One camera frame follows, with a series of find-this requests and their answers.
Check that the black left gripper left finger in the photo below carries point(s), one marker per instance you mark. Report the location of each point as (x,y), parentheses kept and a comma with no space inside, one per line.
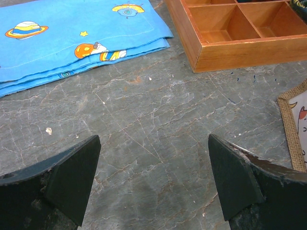
(52,194)

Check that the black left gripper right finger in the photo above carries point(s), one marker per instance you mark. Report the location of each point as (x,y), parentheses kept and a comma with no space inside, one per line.
(254,193)

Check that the burlap canvas tote bag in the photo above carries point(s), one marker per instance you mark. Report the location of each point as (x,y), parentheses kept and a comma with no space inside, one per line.
(293,108)

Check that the blue space-print cloth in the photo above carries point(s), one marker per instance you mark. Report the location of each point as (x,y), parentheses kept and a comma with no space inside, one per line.
(46,40)

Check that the wooden compartment tray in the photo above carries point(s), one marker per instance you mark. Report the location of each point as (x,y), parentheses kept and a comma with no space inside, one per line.
(231,34)

